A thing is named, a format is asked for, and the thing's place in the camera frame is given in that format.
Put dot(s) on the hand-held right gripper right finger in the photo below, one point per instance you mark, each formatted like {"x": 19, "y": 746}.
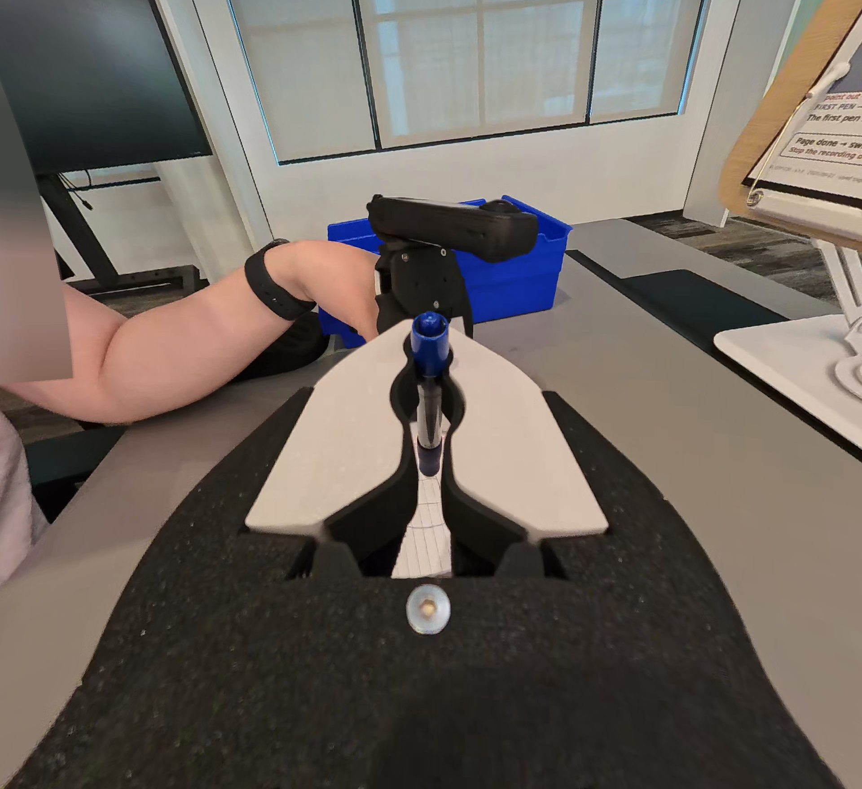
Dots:
{"x": 525, "y": 459}

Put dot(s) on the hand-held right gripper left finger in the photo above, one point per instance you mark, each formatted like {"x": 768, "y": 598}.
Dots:
{"x": 316, "y": 459}

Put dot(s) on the blue pen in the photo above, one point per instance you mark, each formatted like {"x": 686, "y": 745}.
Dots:
{"x": 429, "y": 344}

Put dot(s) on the lined white notepad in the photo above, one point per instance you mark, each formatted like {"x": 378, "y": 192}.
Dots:
{"x": 424, "y": 546}

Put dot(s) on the person's left forearm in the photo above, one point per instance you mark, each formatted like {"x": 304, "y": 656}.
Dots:
{"x": 168, "y": 351}

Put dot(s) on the person's left hand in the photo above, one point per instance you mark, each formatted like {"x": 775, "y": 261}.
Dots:
{"x": 340, "y": 281}

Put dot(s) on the blue plastic bin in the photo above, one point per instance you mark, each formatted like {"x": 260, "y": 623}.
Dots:
{"x": 512, "y": 284}

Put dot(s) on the black wristband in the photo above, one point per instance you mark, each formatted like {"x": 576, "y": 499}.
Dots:
{"x": 269, "y": 294}

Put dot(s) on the large gridded window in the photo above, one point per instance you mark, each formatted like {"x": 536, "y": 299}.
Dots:
{"x": 431, "y": 28}

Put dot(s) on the black mat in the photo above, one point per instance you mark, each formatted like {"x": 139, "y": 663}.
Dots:
{"x": 687, "y": 304}

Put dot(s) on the black chair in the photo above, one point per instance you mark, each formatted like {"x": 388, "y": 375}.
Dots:
{"x": 74, "y": 459}

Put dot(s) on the person's white shirt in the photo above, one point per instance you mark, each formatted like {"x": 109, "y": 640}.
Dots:
{"x": 17, "y": 499}

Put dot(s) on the metal page holder clip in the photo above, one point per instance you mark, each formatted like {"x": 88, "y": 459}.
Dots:
{"x": 754, "y": 198}

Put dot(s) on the wooden document board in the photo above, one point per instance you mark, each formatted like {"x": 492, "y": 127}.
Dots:
{"x": 761, "y": 129}

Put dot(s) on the black monitor stand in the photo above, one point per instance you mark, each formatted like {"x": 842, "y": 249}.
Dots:
{"x": 74, "y": 230}

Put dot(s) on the black monitor screen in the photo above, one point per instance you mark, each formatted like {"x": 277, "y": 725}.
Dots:
{"x": 101, "y": 62}

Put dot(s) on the printed instruction sheet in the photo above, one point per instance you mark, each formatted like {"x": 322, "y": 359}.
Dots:
{"x": 828, "y": 149}

